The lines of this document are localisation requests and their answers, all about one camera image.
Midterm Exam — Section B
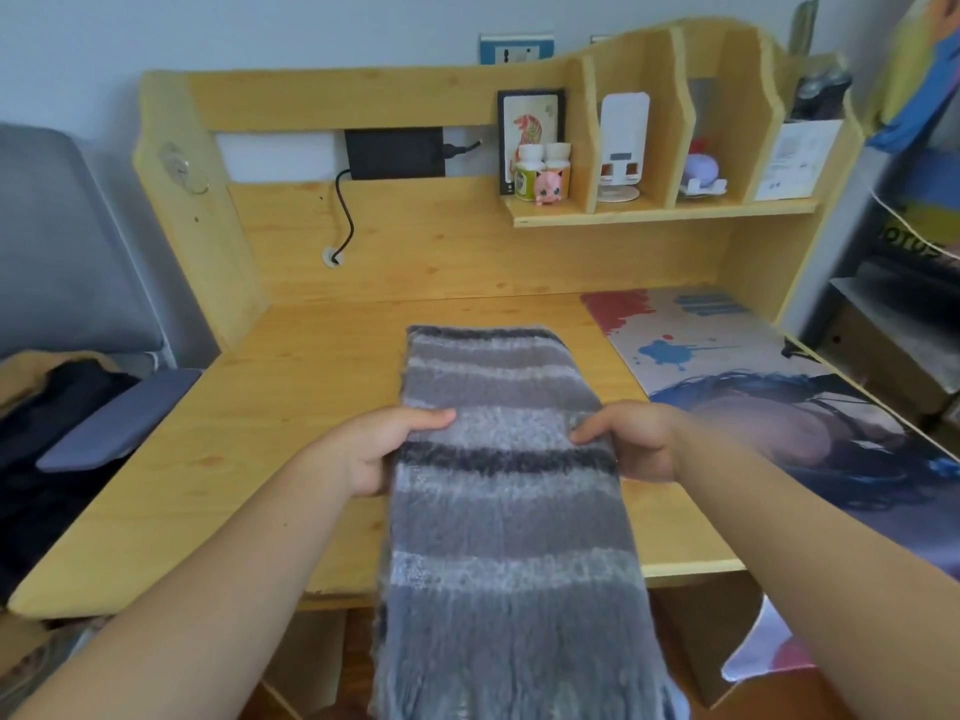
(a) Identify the black electric shaver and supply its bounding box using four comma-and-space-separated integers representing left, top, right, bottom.
790, 64, 854, 123

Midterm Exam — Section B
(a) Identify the person's left forearm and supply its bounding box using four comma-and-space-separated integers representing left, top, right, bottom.
7, 434, 354, 720

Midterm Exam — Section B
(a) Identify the wooden desk hutch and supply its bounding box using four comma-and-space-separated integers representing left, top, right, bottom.
9, 18, 871, 619

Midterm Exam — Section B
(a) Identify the white phone stand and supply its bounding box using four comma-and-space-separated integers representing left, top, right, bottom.
597, 91, 651, 204

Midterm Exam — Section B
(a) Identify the black power cable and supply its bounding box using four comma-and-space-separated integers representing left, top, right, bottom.
330, 169, 355, 265

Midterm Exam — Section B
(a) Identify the person's left hand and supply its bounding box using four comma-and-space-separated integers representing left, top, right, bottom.
318, 406, 458, 499

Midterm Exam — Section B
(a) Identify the black power adapter box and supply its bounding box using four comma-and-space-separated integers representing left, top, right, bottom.
344, 127, 447, 181

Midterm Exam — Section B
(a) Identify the dark clothes pile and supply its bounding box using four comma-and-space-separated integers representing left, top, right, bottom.
0, 350, 144, 608

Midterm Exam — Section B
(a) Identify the cardboard box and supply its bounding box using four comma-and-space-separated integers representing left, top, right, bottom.
821, 299, 954, 428

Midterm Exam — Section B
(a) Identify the clear suction hook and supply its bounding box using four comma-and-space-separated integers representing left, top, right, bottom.
159, 142, 211, 196

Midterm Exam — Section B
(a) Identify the purple plush toy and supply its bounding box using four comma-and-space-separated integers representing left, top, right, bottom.
678, 139, 729, 200

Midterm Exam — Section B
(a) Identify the person's right hand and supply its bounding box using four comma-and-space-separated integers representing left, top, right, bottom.
570, 400, 695, 485

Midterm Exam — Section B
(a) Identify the blue and white wall socket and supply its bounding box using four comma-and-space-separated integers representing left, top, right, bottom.
479, 32, 556, 67

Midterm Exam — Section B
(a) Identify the grey office chair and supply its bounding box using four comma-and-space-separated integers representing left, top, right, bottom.
0, 123, 204, 475

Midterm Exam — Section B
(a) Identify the person's right forearm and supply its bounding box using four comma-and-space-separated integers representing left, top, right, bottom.
671, 412, 960, 720

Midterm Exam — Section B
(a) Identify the grey striped fuzzy scarf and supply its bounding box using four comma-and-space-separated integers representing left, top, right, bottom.
369, 325, 687, 720

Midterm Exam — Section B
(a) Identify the blue and yellow hanging fabric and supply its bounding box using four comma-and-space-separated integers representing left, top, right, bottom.
862, 0, 960, 154

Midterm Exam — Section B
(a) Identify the printed poster mat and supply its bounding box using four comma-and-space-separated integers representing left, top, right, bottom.
581, 289, 960, 683

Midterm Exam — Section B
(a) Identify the framed picture with red figure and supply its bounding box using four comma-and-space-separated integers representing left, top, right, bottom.
497, 88, 567, 196

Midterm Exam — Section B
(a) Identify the white paper box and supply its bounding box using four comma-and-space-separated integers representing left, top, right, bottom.
753, 119, 844, 202

